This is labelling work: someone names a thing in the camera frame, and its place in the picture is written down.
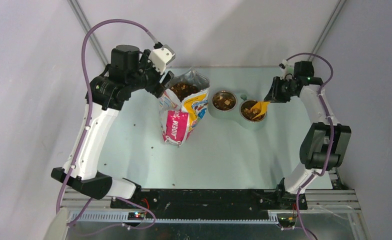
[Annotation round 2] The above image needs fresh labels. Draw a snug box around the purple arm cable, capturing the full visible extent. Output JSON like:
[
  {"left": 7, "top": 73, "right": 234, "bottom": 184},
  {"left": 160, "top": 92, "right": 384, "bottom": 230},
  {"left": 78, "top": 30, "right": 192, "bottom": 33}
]
[
  {"left": 55, "top": 18, "right": 158, "bottom": 231},
  {"left": 286, "top": 52, "right": 335, "bottom": 240}
]

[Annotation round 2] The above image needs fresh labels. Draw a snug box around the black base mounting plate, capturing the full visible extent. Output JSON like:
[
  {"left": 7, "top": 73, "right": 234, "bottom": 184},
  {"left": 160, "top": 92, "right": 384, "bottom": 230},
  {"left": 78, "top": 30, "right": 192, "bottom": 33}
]
[{"left": 110, "top": 188, "right": 308, "bottom": 221}]

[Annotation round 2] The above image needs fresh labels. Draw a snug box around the steel bowl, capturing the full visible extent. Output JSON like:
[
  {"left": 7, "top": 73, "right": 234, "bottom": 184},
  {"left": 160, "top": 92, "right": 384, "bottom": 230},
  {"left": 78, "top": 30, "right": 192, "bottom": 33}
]
[
  {"left": 212, "top": 90, "right": 237, "bottom": 112},
  {"left": 240, "top": 100, "right": 267, "bottom": 123}
]

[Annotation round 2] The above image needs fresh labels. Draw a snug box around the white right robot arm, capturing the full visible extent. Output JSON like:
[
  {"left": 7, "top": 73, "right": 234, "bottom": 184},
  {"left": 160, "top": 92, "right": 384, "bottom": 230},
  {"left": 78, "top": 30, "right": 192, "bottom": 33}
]
[{"left": 263, "top": 59, "right": 352, "bottom": 209}]

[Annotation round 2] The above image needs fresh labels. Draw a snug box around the pet food bag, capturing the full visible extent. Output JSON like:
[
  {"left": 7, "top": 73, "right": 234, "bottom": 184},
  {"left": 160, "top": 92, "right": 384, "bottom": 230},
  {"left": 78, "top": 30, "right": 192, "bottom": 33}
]
[{"left": 159, "top": 67, "right": 210, "bottom": 147}]

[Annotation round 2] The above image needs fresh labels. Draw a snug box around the right steel bowl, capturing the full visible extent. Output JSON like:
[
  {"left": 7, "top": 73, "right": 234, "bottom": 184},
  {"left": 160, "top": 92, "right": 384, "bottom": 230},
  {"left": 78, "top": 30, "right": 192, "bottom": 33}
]
[{"left": 240, "top": 100, "right": 267, "bottom": 123}]

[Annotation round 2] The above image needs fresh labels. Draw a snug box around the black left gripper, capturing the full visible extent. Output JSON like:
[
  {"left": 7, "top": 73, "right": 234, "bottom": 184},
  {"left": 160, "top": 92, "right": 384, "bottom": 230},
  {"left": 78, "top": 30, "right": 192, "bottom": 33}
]
[{"left": 127, "top": 49, "right": 175, "bottom": 98}]

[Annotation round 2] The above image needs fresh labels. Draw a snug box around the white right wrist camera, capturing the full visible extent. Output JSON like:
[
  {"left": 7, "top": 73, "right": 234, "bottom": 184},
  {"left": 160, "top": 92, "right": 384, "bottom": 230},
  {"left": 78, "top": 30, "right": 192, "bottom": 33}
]
[{"left": 279, "top": 59, "right": 294, "bottom": 81}]

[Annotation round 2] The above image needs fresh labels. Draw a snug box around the pale green bowl stand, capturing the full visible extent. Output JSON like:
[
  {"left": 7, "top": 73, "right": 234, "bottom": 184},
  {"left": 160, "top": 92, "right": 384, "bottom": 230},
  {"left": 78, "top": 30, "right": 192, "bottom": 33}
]
[{"left": 208, "top": 89, "right": 267, "bottom": 131}]

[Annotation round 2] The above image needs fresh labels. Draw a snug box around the aluminium frame rail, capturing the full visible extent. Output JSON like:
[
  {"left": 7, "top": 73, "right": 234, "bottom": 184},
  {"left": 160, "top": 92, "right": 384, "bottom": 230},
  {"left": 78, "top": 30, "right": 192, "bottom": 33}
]
[{"left": 61, "top": 189, "right": 361, "bottom": 224}]

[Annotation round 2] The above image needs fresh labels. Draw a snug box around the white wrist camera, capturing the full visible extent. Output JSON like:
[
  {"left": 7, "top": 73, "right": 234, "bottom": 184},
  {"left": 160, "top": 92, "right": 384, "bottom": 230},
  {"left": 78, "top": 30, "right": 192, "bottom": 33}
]
[
  {"left": 148, "top": 44, "right": 176, "bottom": 75},
  {"left": 279, "top": 59, "right": 294, "bottom": 81}
]

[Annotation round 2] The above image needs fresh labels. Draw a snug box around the left steel bowl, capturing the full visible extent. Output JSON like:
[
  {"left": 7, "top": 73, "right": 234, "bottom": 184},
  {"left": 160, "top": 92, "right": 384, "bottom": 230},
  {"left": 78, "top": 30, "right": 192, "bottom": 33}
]
[{"left": 212, "top": 90, "right": 237, "bottom": 112}]

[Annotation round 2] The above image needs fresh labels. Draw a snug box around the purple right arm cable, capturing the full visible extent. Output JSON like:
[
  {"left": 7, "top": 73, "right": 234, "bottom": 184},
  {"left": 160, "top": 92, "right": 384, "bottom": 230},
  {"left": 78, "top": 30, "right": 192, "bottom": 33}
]
[{"left": 286, "top": 52, "right": 335, "bottom": 240}]

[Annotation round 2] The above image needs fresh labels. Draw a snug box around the yellow plastic scoop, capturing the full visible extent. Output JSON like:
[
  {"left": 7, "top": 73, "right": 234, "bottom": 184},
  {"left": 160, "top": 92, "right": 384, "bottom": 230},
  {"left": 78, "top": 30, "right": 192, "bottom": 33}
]
[{"left": 250, "top": 101, "right": 271, "bottom": 120}]

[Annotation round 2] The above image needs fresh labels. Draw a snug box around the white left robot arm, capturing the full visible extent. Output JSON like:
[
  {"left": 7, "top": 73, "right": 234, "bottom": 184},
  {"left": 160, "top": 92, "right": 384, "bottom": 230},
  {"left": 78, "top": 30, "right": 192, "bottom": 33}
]
[{"left": 51, "top": 43, "right": 176, "bottom": 208}]

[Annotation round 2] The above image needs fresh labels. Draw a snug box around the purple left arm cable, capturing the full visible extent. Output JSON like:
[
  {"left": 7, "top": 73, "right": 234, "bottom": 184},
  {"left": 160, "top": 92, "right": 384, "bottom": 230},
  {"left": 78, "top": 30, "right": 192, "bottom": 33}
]
[{"left": 55, "top": 18, "right": 158, "bottom": 231}]

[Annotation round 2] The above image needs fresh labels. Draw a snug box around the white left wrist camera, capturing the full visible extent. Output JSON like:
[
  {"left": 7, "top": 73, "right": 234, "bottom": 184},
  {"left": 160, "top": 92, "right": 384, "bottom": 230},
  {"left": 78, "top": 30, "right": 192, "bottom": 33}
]
[{"left": 148, "top": 44, "right": 176, "bottom": 75}]

